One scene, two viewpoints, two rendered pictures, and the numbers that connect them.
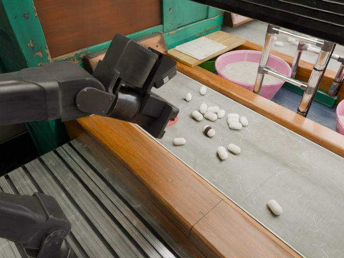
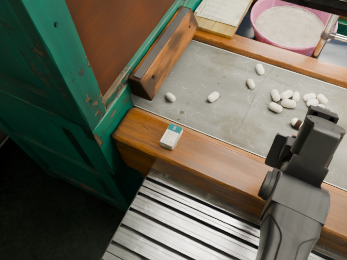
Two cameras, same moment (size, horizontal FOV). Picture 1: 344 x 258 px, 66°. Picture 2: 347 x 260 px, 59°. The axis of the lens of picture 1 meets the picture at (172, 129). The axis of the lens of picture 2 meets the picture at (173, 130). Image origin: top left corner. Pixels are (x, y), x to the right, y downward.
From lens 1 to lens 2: 0.46 m
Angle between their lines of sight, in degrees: 22
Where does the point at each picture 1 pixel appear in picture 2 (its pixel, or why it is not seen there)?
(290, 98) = (332, 42)
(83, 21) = (122, 38)
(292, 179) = not seen: outside the picture
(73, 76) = (317, 204)
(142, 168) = not seen: hidden behind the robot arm
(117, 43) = (320, 140)
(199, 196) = (339, 206)
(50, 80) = (314, 225)
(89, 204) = (220, 239)
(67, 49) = (112, 79)
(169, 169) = not seen: hidden behind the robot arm
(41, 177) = (151, 229)
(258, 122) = (333, 94)
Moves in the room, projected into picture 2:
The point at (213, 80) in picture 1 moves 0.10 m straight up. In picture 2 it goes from (265, 52) to (273, 25)
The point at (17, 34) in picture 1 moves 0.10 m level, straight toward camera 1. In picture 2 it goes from (76, 97) to (113, 123)
